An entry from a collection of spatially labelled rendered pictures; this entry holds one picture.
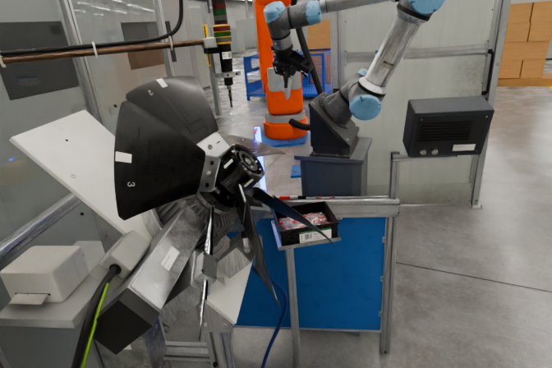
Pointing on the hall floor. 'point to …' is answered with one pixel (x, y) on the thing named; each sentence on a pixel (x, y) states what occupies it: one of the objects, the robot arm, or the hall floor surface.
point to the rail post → (388, 283)
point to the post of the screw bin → (293, 306)
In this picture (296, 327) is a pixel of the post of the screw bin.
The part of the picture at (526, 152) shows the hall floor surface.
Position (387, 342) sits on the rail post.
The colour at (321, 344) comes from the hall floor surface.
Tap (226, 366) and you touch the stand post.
